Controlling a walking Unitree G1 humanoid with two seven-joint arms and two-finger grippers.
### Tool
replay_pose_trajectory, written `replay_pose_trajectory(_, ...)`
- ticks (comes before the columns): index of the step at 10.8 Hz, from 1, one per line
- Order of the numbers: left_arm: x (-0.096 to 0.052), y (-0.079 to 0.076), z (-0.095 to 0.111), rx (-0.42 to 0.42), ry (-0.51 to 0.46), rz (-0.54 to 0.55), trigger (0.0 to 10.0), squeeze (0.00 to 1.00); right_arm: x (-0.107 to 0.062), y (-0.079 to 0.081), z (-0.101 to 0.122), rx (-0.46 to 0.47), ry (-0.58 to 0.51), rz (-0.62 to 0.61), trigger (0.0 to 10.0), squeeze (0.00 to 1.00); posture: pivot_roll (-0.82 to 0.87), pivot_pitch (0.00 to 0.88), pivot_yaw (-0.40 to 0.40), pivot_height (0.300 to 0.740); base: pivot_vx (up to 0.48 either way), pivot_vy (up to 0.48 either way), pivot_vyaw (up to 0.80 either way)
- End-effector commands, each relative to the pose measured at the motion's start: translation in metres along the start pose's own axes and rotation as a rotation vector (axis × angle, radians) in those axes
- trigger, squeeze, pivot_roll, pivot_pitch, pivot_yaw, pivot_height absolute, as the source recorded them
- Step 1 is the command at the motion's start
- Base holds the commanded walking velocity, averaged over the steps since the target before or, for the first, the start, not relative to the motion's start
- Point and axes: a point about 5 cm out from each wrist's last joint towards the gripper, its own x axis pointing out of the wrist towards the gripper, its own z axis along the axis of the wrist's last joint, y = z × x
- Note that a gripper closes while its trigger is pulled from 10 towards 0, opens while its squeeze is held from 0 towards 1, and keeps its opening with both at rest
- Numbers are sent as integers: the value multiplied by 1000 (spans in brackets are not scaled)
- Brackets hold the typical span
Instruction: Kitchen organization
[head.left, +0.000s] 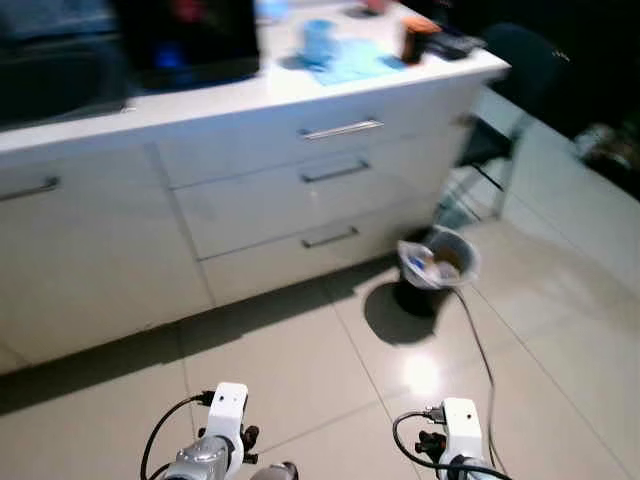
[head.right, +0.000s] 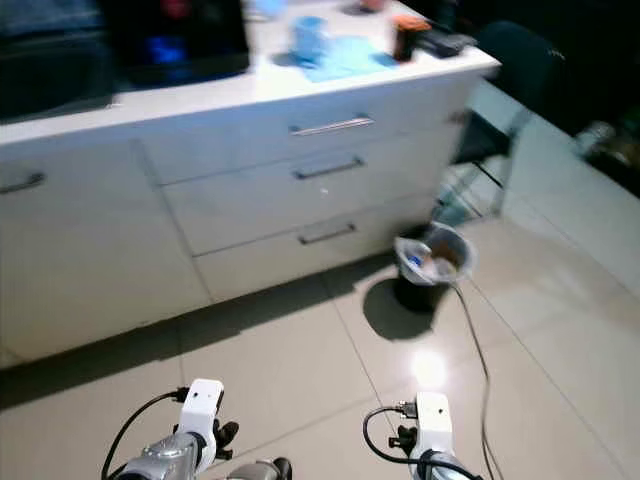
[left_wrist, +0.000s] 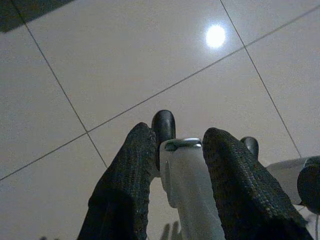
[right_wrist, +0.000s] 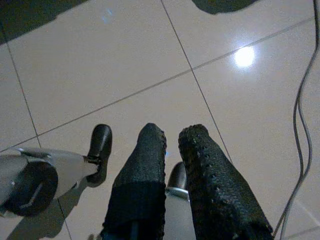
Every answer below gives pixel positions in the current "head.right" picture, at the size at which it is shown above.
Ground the black waste bin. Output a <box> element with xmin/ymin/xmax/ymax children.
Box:
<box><xmin>390</xmin><ymin>222</ymin><xmax>475</xmax><ymax>313</ymax></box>

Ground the metal drawer handle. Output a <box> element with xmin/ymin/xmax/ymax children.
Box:
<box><xmin>289</xmin><ymin>115</ymin><xmax>375</xmax><ymax>138</ymax></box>
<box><xmin>293</xmin><ymin>155</ymin><xmax>366</xmax><ymax>181</ymax></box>
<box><xmin>0</xmin><ymin>172</ymin><xmax>47</xmax><ymax>196</ymax></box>
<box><xmin>298</xmin><ymin>222</ymin><xmax>357</xmax><ymax>247</ymax></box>

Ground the white drawer counter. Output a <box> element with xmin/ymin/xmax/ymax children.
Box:
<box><xmin>0</xmin><ymin>0</ymin><xmax>501</xmax><ymax>366</ymax></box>

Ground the black chair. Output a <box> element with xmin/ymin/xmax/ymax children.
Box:
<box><xmin>450</xmin><ymin>20</ymin><xmax>561</xmax><ymax>216</ymax></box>

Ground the clear plastic bin liner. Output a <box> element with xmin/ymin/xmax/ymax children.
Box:
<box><xmin>394</xmin><ymin>222</ymin><xmax>475</xmax><ymax>286</ymax></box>

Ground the blue cloth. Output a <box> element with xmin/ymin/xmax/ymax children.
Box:
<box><xmin>295</xmin><ymin>38</ymin><xmax>399</xmax><ymax>83</ymax></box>

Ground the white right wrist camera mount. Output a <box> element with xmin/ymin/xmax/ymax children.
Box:
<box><xmin>412</xmin><ymin>392</ymin><xmax>455</xmax><ymax>471</ymax></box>

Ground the dark can with orange lid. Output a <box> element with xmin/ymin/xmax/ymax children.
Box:
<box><xmin>393</xmin><ymin>13</ymin><xmax>431</xmax><ymax>63</ymax></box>

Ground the dark glass cooktop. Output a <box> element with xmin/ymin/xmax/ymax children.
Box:
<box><xmin>0</xmin><ymin>30</ymin><xmax>119</xmax><ymax>121</ymax></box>

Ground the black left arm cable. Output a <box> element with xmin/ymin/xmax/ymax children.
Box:
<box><xmin>101</xmin><ymin>388</ymin><xmax>191</xmax><ymax>480</ymax></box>

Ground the flat black device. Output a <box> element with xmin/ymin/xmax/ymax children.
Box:
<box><xmin>420</xmin><ymin>28</ymin><xmax>478</xmax><ymax>58</ymax></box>

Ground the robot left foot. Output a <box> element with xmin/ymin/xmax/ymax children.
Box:
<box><xmin>225</xmin><ymin>457</ymin><xmax>294</xmax><ymax>480</ymax></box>

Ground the black box appliance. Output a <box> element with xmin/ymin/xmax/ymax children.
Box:
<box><xmin>105</xmin><ymin>0</ymin><xmax>253</xmax><ymax>86</ymax></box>

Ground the dark floor cable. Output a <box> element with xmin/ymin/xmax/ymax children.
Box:
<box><xmin>450</xmin><ymin>282</ymin><xmax>501</xmax><ymax>480</ymax></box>

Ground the blue cup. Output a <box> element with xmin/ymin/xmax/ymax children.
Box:
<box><xmin>292</xmin><ymin>15</ymin><xmax>331</xmax><ymax>63</ymax></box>

